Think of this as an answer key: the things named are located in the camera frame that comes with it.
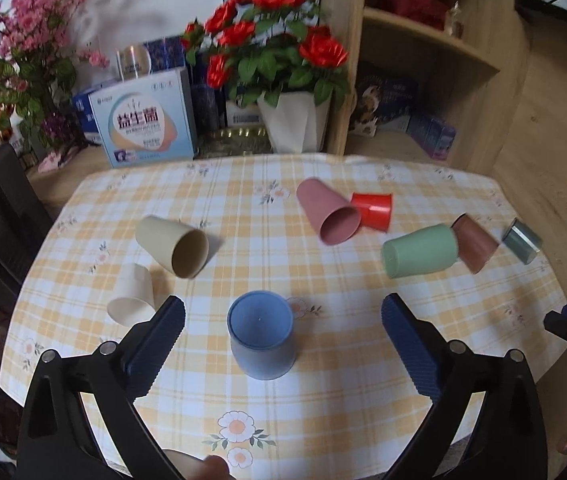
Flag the blue plastic cup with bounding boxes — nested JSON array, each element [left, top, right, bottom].
[[227, 290, 297, 380]]

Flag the white plastic cup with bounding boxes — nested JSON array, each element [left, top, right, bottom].
[[106, 263, 155, 327]]

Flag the beige plastic cup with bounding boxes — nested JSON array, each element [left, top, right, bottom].
[[134, 216, 210, 280]]

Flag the green plastic cup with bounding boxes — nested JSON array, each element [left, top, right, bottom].
[[381, 224, 458, 278]]

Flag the dark teal transparent cup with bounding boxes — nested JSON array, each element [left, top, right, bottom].
[[501, 218, 543, 264]]

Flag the brown transparent cup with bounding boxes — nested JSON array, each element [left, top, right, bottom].
[[451, 214, 499, 274]]

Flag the red plastic cup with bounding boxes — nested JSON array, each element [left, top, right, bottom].
[[351, 193, 393, 232]]

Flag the pink plastic cup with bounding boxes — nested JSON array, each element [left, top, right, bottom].
[[297, 178, 361, 245]]

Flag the person left hand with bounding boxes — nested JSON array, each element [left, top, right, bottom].
[[164, 450, 233, 480]]

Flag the yellow plaid floral tablecloth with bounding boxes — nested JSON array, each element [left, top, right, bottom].
[[0, 155, 565, 479]]

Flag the black chair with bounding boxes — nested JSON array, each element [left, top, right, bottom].
[[0, 144, 52, 314]]

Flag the purple small box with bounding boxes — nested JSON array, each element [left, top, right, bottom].
[[407, 115, 457, 162]]

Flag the green gold ornate tray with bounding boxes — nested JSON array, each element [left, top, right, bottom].
[[196, 126, 272, 159]]

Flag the white probiotic box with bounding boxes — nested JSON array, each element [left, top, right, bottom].
[[89, 67, 196, 168]]

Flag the blue box behind probiotic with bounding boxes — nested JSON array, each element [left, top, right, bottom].
[[72, 79, 118, 145]]

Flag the white faceted flower pot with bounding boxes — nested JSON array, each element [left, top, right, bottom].
[[257, 92, 332, 154]]

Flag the black and white biscuit box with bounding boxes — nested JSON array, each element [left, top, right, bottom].
[[349, 75, 392, 136]]

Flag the silver metal tin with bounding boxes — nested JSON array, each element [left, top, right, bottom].
[[116, 44, 152, 81]]

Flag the wooden shelf unit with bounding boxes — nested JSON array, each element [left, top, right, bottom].
[[321, 0, 530, 174]]

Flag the pink blossom branch arrangement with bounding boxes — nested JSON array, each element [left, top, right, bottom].
[[0, 0, 108, 152]]

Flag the red rose bouquet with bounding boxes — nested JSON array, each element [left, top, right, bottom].
[[179, 0, 349, 107]]

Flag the small perfume bottle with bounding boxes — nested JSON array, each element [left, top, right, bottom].
[[444, 1, 463, 39]]

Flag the red gift basket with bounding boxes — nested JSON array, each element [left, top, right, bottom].
[[391, 0, 447, 30]]

